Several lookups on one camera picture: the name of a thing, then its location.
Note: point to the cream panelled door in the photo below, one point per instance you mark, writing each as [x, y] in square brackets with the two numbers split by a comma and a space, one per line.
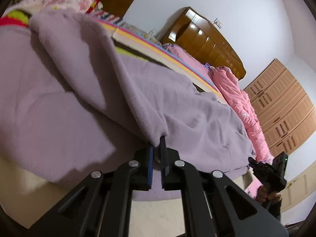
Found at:
[299, 188]

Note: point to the white wall socket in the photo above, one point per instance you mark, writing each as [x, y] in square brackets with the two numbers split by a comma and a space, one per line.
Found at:
[218, 23]

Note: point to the floral nightstand cover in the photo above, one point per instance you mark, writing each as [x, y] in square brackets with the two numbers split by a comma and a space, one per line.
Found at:
[150, 36]

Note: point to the red checkered cloth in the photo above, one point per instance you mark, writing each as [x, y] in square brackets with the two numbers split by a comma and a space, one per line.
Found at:
[107, 17]

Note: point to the glossy wooden large headboard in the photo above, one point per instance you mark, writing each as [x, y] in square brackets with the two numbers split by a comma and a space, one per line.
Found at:
[200, 38]

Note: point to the pink bed sheet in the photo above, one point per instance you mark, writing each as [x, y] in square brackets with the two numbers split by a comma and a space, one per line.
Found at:
[201, 69]

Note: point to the light wooden wardrobe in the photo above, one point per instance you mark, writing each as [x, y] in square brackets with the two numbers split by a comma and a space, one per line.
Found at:
[285, 111]

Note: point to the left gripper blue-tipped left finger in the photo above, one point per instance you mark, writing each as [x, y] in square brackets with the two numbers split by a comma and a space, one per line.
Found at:
[136, 174]

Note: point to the pink crumpled duvet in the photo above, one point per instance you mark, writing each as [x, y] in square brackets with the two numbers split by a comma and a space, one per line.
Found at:
[227, 84]

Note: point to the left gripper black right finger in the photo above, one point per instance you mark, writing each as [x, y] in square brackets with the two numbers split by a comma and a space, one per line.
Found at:
[176, 174]

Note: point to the lilac purple pants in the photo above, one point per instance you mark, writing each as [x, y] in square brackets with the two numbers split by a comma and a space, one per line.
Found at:
[71, 104]

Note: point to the colourful striped blanket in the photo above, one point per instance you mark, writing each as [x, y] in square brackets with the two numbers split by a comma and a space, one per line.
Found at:
[144, 49]

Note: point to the person's right hand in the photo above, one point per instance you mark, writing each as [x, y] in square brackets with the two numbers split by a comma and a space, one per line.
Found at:
[263, 195]

